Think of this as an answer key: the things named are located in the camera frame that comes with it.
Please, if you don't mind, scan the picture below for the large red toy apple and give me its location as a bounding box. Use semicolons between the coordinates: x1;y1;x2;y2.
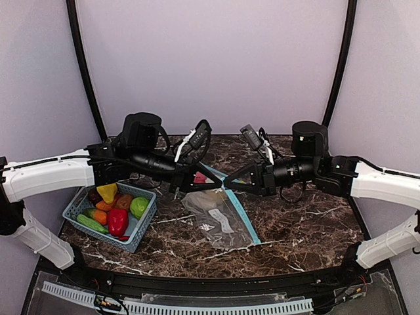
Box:
194;172;207;184

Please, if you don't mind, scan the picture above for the small clear zip bag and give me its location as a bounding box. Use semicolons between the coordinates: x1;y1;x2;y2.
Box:
182;188;261;250

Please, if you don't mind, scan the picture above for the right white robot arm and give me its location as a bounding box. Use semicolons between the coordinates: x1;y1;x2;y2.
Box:
224;121;419;270

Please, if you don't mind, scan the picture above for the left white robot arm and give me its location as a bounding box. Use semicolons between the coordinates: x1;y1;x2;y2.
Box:
1;112;222;270

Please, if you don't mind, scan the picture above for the brown toy potato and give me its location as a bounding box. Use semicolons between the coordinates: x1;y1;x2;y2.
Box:
114;194;134;211

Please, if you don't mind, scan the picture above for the light blue plastic basket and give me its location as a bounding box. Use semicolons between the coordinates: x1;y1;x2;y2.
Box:
62;182;157;253

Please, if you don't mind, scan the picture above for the yellow toy lemon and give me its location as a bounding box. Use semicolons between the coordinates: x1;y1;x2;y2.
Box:
96;183;117;204

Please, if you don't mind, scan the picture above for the red toy bell pepper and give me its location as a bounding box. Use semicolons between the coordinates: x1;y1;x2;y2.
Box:
108;209;129;237

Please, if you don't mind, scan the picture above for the orange toy carrot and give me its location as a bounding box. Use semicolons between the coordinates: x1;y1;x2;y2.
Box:
83;208;108;226

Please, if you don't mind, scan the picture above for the dark red toy fruit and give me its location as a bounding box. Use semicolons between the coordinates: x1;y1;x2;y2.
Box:
87;187;102;206

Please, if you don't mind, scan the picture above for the green toy cucumber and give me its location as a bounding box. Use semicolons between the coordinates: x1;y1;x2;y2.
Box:
77;214;109;234

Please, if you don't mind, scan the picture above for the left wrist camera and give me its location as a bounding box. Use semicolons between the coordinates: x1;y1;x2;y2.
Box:
172;119;212;162

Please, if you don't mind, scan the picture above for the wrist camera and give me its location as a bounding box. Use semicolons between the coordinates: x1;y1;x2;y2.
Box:
172;119;212;162
240;124;275;165

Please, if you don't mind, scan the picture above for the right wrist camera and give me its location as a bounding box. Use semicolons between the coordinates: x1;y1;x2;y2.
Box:
240;124;275;165

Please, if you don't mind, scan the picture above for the black front frame rail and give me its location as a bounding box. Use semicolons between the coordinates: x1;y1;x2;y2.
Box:
59;266;362;298

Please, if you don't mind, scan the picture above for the white slotted cable duct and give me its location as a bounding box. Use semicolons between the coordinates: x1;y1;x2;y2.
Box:
42;281;314;315

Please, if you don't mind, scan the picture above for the right black frame post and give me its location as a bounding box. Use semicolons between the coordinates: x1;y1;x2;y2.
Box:
322;0;358;128

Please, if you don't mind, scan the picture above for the black frame post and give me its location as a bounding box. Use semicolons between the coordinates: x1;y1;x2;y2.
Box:
322;0;358;128
66;0;108;142

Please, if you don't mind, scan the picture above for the left black frame post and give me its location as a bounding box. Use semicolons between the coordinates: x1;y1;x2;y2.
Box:
66;0;108;142

